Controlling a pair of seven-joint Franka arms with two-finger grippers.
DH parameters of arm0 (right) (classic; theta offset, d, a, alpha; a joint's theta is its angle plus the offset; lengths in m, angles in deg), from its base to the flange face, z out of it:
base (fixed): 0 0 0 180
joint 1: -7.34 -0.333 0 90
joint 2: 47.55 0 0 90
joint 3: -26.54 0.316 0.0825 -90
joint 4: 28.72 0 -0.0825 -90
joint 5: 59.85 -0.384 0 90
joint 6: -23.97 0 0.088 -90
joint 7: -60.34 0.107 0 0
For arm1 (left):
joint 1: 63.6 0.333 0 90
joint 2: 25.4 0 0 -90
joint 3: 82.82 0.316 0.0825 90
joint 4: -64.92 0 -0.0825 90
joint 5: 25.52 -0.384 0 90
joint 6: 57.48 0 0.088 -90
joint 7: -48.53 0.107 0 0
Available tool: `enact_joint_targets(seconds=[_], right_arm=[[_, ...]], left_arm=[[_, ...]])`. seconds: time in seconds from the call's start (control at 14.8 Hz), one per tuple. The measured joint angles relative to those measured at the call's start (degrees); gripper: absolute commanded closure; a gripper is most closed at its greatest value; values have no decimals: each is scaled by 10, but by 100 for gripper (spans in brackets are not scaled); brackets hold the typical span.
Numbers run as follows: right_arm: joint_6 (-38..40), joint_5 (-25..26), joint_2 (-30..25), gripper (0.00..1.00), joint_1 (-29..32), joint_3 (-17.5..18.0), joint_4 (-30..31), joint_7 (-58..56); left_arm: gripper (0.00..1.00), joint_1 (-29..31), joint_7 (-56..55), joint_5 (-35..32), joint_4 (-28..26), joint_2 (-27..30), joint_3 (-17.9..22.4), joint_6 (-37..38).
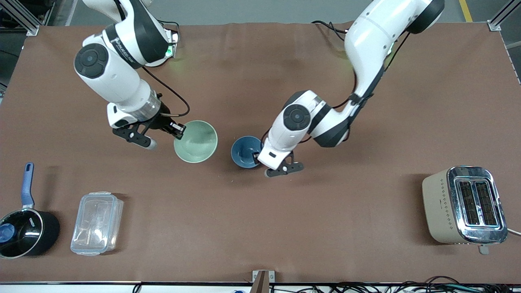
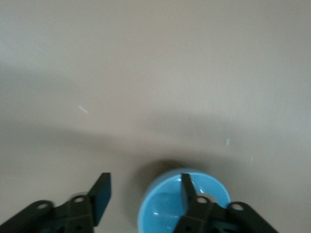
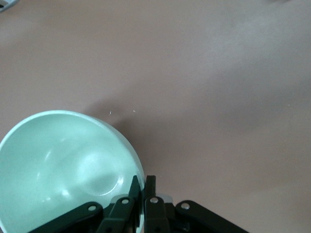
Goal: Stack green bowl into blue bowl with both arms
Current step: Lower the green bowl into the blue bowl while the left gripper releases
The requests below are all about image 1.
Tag blue bowl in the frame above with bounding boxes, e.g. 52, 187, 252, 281
231, 136, 263, 169

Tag green bowl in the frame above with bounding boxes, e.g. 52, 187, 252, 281
173, 120, 219, 164

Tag brown table cover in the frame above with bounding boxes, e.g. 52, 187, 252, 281
0, 21, 521, 284

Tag clear plastic food container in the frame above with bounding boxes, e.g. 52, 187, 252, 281
70, 191, 124, 256

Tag glass lid blue knob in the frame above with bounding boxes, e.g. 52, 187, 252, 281
0, 214, 43, 258

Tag beige chrome toaster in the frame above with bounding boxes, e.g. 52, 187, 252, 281
422, 166, 509, 255

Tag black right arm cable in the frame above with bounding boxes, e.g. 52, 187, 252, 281
140, 67, 191, 119

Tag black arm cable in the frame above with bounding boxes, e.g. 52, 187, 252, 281
140, 67, 191, 119
331, 31, 411, 110

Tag black right base cable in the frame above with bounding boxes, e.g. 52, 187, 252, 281
157, 20, 180, 45

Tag black base cable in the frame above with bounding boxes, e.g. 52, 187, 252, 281
311, 20, 351, 43
157, 20, 180, 45

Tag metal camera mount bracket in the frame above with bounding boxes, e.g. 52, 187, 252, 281
252, 269, 276, 293

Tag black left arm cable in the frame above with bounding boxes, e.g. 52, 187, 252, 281
331, 31, 411, 110

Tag black left base cable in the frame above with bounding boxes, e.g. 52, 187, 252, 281
311, 20, 351, 43

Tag black saucepan blue handle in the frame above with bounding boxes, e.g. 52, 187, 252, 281
0, 162, 61, 259

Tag aluminium frame profile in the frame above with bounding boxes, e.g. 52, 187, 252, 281
488, 0, 521, 32
0, 0, 40, 37

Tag black floor cable bundle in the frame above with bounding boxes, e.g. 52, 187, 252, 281
269, 276, 521, 293

